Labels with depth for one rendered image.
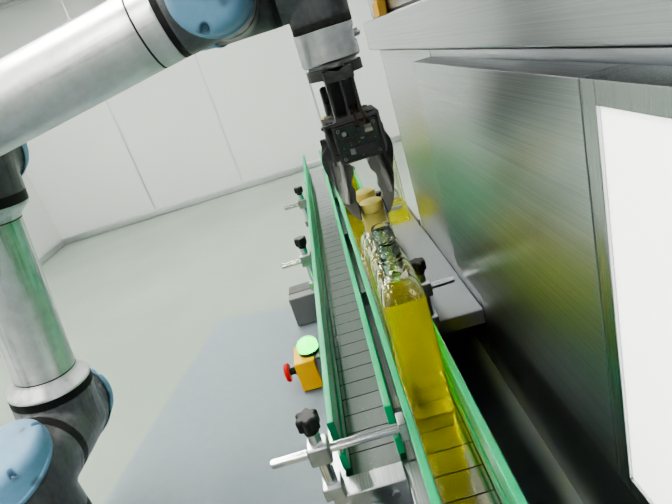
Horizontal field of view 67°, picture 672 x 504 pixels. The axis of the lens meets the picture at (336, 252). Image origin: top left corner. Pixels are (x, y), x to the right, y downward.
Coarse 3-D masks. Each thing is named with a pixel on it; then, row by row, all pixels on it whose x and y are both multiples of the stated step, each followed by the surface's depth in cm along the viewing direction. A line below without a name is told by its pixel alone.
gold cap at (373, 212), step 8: (368, 200) 73; (376, 200) 72; (360, 208) 73; (368, 208) 72; (376, 208) 72; (384, 208) 73; (368, 216) 72; (376, 216) 72; (384, 216) 73; (368, 224) 73; (368, 232) 74
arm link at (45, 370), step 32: (0, 160) 64; (0, 192) 64; (0, 224) 66; (0, 256) 66; (32, 256) 70; (0, 288) 67; (32, 288) 70; (0, 320) 69; (32, 320) 70; (0, 352) 72; (32, 352) 71; (64, 352) 75; (32, 384) 73; (64, 384) 74; (96, 384) 82; (32, 416) 72; (64, 416) 74; (96, 416) 79
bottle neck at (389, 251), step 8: (384, 240) 64; (392, 240) 64; (384, 248) 62; (392, 248) 62; (400, 248) 63; (384, 256) 63; (392, 256) 63; (400, 256) 63; (384, 264) 63; (392, 264) 63; (400, 264) 63; (384, 272) 64; (392, 272) 63; (400, 272) 64
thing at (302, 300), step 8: (296, 288) 132; (304, 288) 131; (296, 296) 128; (304, 296) 127; (312, 296) 127; (296, 304) 128; (304, 304) 128; (312, 304) 128; (296, 312) 129; (304, 312) 129; (312, 312) 129; (296, 320) 130; (304, 320) 130; (312, 320) 130
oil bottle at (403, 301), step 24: (384, 288) 64; (408, 288) 63; (384, 312) 64; (408, 312) 64; (408, 336) 65; (432, 336) 66; (408, 360) 67; (432, 360) 67; (408, 384) 68; (432, 384) 68; (432, 408) 70
